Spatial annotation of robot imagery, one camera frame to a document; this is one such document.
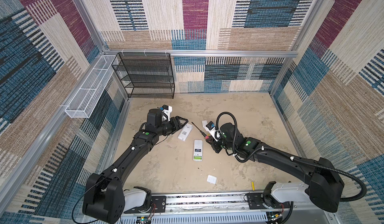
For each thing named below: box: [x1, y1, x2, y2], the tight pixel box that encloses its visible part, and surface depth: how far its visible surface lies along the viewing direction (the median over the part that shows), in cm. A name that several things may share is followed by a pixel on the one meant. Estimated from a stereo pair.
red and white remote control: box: [193, 139, 203, 162], surface depth 91 cm
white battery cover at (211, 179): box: [206, 174, 217, 185], surface depth 83 cm
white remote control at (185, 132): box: [177, 123, 194, 142], surface depth 99 cm
